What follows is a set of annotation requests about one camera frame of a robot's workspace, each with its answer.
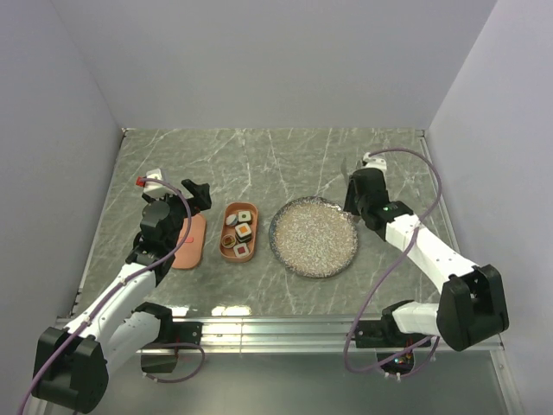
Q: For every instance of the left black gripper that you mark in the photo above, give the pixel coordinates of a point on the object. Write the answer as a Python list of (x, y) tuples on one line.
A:
[(200, 194)]

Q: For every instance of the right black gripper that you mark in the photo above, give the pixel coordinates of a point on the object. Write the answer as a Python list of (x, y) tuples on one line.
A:
[(348, 204)]

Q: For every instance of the green sushi roll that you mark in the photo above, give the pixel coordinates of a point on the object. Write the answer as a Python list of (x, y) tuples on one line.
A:
[(244, 216)]

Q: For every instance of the small noodle soup cup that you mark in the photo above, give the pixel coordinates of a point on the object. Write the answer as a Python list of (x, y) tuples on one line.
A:
[(228, 241)]

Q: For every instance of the orange sushi roll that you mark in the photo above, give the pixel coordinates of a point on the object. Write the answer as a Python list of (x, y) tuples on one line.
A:
[(243, 232)]

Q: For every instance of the red sushi roll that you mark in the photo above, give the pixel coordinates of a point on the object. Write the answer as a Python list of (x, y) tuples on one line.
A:
[(241, 250)]

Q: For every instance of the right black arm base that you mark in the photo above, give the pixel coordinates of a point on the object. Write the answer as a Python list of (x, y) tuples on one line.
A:
[(382, 333)]

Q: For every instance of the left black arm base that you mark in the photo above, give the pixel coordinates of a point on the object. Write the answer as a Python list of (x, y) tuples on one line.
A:
[(172, 337)]

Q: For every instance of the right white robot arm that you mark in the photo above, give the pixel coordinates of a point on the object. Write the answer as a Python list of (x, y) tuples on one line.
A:
[(472, 305)]

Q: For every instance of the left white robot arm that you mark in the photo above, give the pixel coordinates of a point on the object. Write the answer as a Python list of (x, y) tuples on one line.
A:
[(73, 364)]

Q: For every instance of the pink lunch box lid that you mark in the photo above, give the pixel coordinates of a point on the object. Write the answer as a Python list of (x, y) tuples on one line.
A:
[(190, 253)]

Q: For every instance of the pink lunch box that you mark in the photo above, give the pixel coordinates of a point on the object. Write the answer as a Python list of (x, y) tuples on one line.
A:
[(233, 208)]

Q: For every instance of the speckled round plate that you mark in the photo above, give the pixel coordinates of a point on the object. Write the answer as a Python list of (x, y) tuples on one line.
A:
[(313, 237)]

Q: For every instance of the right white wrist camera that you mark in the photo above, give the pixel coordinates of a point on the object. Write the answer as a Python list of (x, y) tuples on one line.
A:
[(370, 161)]

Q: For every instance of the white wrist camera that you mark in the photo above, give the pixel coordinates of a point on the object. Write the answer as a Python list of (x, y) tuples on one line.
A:
[(370, 161), (152, 184)]

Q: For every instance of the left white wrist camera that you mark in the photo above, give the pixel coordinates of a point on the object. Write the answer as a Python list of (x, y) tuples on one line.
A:
[(152, 184)]

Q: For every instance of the aluminium front rail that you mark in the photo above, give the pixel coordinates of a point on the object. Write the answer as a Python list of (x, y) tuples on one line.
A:
[(276, 335)]

